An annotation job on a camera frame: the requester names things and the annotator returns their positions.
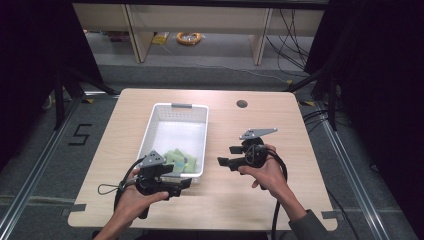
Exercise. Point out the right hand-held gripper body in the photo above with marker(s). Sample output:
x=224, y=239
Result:
x=255, y=150

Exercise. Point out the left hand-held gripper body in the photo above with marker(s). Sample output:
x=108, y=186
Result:
x=151, y=176

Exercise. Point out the green fluffy sock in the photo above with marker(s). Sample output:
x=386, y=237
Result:
x=175, y=160
x=190, y=165

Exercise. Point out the white perforated plastic basket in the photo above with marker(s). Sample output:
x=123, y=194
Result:
x=180, y=133

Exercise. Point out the person's left hand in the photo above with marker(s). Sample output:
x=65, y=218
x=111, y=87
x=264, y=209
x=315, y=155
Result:
x=133, y=196

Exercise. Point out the person's right hand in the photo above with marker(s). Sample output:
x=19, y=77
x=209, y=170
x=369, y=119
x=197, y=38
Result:
x=270, y=176

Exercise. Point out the black metal stand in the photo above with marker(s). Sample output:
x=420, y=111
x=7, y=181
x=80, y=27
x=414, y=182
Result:
x=60, y=100
x=328, y=93

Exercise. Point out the yellow packet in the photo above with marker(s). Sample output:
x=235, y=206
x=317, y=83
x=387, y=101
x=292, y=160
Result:
x=160, y=38

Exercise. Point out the light wooden shelf unit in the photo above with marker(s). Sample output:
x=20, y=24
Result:
x=200, y=20

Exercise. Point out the black curtain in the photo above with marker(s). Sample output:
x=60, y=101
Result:
x=30, y=66
x=383, y=83

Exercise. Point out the aluminium floor rail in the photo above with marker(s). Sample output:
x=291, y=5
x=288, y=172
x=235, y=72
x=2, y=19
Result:
x=36, y=166
x=353, y=180

